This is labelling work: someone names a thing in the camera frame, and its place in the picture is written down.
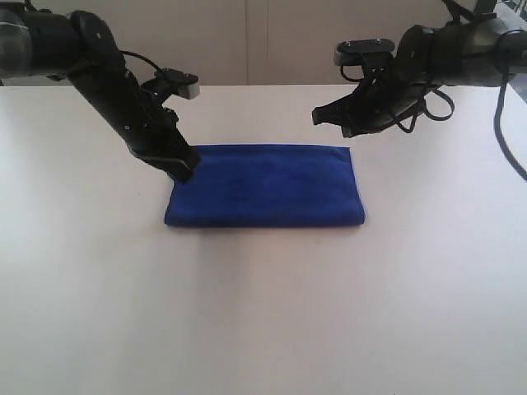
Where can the black window frame post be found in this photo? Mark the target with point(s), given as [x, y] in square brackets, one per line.
[482, 7]

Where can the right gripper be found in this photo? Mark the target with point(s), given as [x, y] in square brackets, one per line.
[382, 102]

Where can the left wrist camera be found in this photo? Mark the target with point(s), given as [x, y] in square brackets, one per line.
[168, 82]

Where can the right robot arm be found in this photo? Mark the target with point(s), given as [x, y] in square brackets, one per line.
[483, 52]

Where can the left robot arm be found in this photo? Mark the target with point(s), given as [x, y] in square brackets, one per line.
[80, 48]

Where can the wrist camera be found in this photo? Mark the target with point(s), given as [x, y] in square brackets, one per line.
[370, 52]
[168, 82]

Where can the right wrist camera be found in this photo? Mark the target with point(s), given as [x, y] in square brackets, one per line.
[370, 52]

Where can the blue towel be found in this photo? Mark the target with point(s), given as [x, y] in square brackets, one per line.
[268, 186]

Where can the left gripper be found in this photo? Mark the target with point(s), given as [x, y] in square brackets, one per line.
[146, 126]

